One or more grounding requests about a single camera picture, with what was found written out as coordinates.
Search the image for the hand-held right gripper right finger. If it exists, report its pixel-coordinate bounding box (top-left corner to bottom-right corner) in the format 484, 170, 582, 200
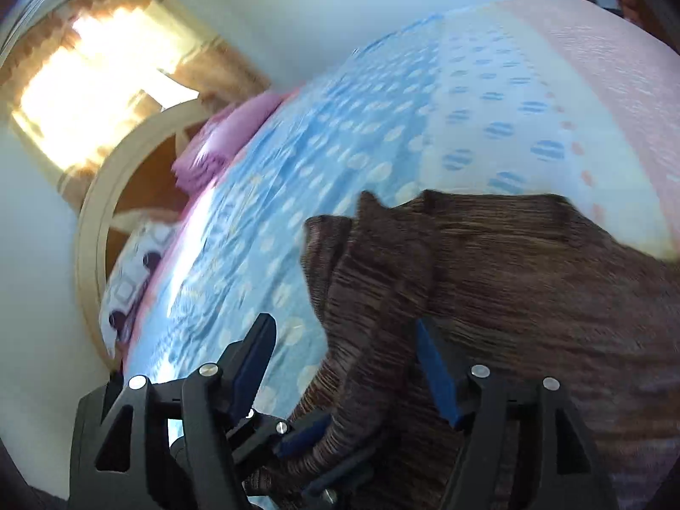
414, 319, 620, 510

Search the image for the brown knit sweater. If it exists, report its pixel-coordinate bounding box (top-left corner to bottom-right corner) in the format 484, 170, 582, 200
241, 188, 680, 510

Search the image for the polka-dot bedsheet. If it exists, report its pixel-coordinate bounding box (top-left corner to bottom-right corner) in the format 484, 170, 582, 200
122, 0, 680, 510

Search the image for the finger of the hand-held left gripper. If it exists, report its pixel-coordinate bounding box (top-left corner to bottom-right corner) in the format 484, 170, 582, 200
226, 406, 335, 482
300, 445, 377, 507

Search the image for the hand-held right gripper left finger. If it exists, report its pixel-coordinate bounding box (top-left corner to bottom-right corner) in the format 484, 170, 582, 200
69, 312, 277, 510

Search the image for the yellow patterned curtain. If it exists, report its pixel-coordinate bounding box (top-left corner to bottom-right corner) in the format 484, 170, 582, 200
0, 0, 272, 197

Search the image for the printed pillow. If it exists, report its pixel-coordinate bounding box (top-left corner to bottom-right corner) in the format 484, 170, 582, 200
101, 220, 181, 362

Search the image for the folded pink blanket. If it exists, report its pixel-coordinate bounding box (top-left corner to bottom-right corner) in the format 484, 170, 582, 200
173, 90, 282, 195

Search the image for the cream wooden headboard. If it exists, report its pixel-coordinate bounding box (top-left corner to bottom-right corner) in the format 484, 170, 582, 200
74, 98, 213, 373

